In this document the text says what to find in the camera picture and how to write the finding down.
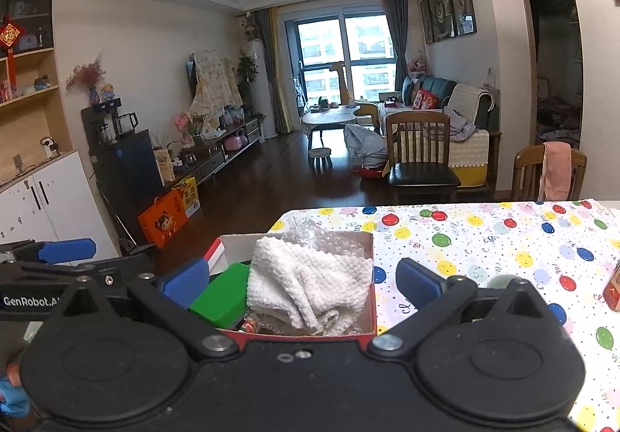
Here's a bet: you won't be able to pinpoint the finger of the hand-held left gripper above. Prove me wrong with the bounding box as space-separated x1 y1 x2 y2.
0 253 156 290
0 238 97 265

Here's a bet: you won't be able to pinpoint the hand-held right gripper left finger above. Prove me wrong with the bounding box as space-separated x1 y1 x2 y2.
46 256 240 362

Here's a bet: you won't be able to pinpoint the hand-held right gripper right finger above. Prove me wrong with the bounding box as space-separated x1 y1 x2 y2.
367 257 558 361

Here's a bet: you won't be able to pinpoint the green sponge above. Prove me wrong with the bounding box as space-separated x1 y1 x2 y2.
188 262 252 330

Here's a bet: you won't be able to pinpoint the red and white cardboard box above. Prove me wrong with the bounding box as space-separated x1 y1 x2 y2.
203 232 379 351

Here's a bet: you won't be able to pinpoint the white towel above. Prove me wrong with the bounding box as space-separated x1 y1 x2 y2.
246 235 375 337

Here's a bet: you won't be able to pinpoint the person's left hand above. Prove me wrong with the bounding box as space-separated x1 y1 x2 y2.
0 362 31 418

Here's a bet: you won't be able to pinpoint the white cabinet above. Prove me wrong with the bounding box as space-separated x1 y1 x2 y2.
0 149 120 259

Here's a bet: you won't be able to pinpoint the orange gift box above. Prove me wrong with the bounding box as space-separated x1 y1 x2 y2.
138 196 189 250

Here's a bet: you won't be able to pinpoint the balloon print tablecloth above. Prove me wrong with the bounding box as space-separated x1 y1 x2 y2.
268 199 620 432

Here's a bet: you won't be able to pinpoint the yellow printed box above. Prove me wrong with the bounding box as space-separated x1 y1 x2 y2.
171 176 201 218

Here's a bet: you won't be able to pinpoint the black water dispenser cabinet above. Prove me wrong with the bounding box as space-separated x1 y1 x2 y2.
81 99 166 230

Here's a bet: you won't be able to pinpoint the brown paper bag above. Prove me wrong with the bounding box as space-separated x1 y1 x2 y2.
153 148 176 187

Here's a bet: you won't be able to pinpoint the wooden chair with dark seat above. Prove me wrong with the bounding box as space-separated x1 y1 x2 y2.
384 111 462 203

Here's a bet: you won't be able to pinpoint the low dark television stand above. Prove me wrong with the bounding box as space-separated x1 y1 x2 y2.
178 116 265 181

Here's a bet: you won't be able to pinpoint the green sofa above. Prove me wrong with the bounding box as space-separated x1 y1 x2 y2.
377 75 503 191

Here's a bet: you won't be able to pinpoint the glass kettle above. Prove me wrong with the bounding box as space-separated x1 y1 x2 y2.
113 111 140 138

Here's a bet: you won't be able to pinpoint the grey stuffed bag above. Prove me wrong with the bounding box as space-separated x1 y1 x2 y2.
343 123 389 169

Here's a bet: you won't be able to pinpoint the pink flower bouquet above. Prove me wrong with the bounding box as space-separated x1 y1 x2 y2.
175 111 205 148

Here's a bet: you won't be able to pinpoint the small round stool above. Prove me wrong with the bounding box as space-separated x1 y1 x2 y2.
308 146 334 171

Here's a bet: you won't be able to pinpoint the lavender clothing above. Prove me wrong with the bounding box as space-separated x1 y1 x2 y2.
443 107 479 143

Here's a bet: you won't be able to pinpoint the dried flowers in vase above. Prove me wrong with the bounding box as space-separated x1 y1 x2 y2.
66 56 106 106

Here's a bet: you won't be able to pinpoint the pink towel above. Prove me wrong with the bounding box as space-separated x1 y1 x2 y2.
538 140 574 203

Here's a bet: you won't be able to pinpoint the red printed cushion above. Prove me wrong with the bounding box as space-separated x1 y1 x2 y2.
412 89 441 111

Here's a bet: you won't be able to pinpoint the wooden coffee table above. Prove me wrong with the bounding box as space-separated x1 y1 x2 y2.
301 104 362 150

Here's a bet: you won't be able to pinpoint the cream crochet sofa cover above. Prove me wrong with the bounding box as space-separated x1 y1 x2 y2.
446 82 496 116

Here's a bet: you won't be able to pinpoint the orange drink bottle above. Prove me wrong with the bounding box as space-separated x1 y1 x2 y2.
601 261 620 312

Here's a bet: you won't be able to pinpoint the television under cream cloth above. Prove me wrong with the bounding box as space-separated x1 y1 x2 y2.
186 49 244 135

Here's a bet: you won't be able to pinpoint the white standing air conditioner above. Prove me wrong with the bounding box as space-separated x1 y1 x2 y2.
241 39 278 140

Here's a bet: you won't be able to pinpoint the wooden giraffe figure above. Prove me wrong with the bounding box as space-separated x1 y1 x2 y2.
329 60 362 106

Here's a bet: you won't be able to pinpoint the red knot ornament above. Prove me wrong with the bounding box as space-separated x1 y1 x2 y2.
0 14 21 94

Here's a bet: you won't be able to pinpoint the green potted plant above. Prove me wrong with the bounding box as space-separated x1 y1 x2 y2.
236 54 261 85

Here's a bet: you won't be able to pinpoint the grey curtain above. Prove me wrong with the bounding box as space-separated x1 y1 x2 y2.
380 0 413 90
254 7 295 135

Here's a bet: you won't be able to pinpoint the large window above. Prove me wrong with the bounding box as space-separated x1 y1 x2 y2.
289 5 399 123

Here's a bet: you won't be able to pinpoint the white wall charger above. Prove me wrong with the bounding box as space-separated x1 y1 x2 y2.
39 136 62 160

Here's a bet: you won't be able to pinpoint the wooden wall shelf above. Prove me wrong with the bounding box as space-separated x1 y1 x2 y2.
0 0 74 187

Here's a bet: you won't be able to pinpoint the wooden door frame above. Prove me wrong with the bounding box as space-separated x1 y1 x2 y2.
509 0 585 148

